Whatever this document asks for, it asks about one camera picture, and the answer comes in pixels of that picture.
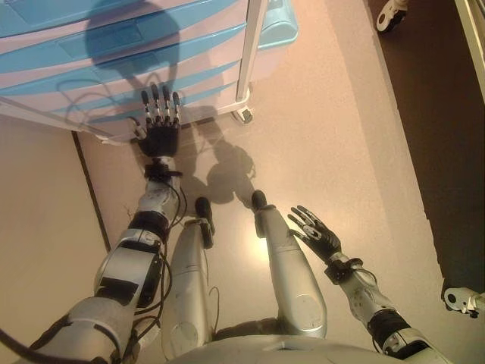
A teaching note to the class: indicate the cart caster wheel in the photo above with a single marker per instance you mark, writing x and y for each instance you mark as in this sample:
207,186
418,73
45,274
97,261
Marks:
244,115

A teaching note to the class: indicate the white hospital bed frame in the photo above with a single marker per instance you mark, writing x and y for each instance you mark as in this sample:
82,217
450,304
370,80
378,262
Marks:
473,38

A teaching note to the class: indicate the grey robot torso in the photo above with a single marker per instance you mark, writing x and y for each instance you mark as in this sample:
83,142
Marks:
284,352

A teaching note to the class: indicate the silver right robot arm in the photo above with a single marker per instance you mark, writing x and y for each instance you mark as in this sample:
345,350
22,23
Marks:
363,299

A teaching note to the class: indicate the blue lidded waste bin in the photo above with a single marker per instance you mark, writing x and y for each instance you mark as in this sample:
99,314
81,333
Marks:
280,30

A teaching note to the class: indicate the silver right robot leg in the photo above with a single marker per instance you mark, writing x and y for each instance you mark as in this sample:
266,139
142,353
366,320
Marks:
288,258

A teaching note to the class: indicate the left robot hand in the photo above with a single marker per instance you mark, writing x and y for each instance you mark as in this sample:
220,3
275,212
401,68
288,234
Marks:
161,136

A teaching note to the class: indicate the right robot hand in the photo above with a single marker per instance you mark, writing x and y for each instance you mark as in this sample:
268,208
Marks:
326,240

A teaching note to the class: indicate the white medical cart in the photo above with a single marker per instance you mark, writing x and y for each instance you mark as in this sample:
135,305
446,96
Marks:
252,57

